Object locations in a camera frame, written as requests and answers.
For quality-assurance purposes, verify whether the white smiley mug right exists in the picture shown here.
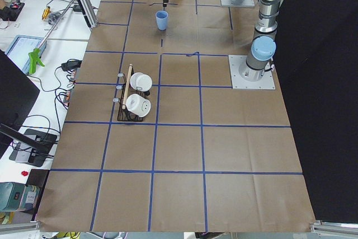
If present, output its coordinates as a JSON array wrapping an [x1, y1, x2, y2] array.
[[130, 72, 153, 92]]

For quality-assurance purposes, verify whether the brown paper table cover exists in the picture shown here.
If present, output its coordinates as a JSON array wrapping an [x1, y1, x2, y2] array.
[[37, 0, 314, 232]]

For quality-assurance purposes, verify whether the black wire mug rack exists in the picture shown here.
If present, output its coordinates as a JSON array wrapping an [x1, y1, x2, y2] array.
[[113, 63, 153, 122]]

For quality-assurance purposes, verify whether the black monitor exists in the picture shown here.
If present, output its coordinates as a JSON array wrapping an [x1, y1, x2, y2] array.
[[0, 50, 41, 160]]

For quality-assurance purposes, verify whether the green handled reacher tool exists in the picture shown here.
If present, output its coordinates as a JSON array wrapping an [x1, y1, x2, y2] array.
[[29, 0, 75, 74]]

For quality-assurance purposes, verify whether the white smiley mug left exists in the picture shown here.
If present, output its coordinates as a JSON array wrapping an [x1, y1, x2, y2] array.
[[126, 93, 151, 117]]

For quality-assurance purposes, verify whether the blue framed tablet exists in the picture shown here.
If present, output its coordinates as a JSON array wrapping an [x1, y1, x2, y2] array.
[[6, 35, 47, 75]]

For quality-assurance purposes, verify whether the light blue plastic cup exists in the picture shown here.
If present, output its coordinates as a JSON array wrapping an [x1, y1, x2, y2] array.
[[156, 10, 168, 31]]

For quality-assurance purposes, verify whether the white smiley mug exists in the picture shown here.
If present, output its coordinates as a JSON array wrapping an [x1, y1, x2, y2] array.
[[130, 72, 153, 92], [126, 93, 151, 117]]

